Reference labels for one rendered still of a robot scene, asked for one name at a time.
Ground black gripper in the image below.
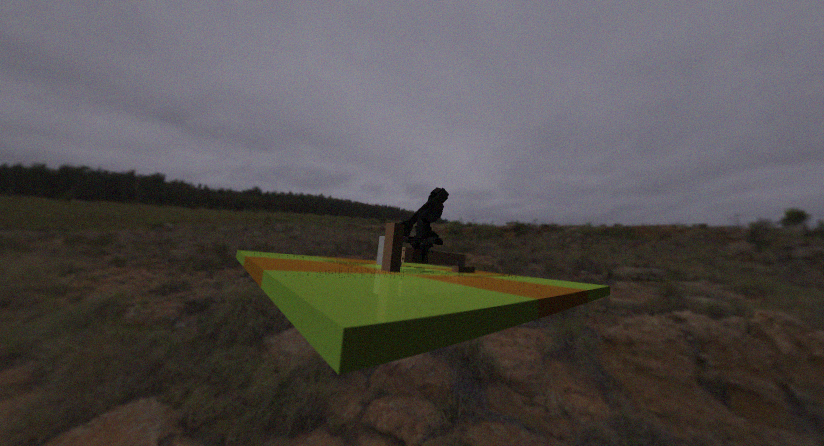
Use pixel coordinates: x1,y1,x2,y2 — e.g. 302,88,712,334
403,224,443,261

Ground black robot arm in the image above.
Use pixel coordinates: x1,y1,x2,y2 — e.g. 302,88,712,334
399,187,449,238

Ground long brown wooden rail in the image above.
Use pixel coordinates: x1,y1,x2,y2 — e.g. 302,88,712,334
401,247,466,267

